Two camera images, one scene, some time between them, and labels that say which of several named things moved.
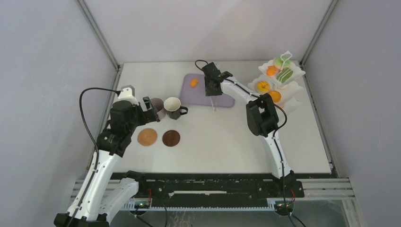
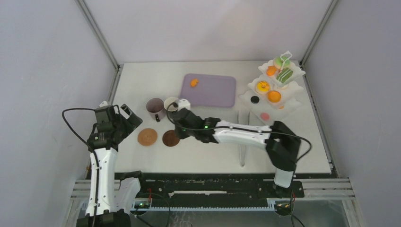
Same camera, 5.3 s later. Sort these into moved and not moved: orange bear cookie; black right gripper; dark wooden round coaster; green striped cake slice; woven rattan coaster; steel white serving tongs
Moved: steel white serving tongs; black right gripper
Not moved: dark wooden round coaster; green striped cake slice; orange bear cookie; woven rattan coaster
